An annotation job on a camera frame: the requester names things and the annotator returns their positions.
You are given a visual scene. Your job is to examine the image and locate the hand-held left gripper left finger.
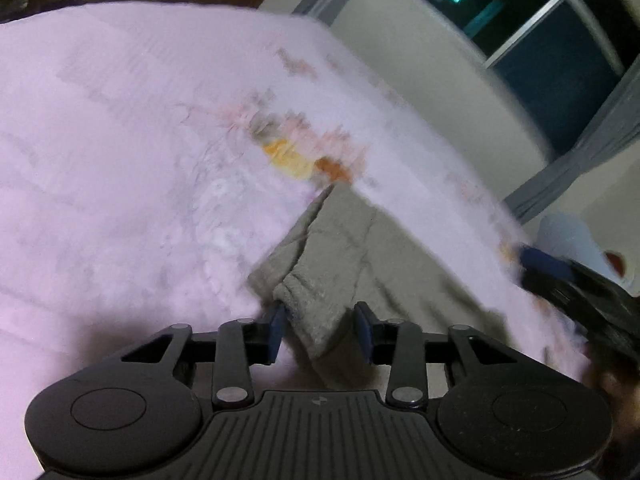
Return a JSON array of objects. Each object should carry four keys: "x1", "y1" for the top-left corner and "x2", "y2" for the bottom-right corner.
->
[{"x1": 121, "y1": 304, "x2": 289, "y2": 407}]

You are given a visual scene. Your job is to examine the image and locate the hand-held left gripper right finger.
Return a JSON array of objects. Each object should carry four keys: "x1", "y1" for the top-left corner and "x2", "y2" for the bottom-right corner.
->
[{"x1": 353, "y1": 301, "x2": 519, "y2": 409}]

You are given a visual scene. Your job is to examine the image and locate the pink floral bed sheet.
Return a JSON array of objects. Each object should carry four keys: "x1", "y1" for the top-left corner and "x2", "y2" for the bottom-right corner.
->
[{"x1": 0, "y1": 0, "x2": 596, "y2": 480}]

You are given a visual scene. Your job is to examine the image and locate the light blue rolled duvet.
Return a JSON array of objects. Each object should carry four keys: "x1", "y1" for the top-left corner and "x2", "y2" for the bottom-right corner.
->
[{"x1": 534, "y1": 211, "x2": 632, "y2": 288}]

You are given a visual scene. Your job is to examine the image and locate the grey framed window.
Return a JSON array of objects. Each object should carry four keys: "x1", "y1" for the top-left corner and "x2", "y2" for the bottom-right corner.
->
[{"x1": 385, "y1": 0, "x2": 640, "y2": 161}]

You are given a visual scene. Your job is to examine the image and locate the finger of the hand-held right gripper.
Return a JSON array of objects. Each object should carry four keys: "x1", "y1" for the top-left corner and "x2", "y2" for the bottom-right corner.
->
[{"x1": 517, "y1": 244, "x2": 581, "y2": 306}]

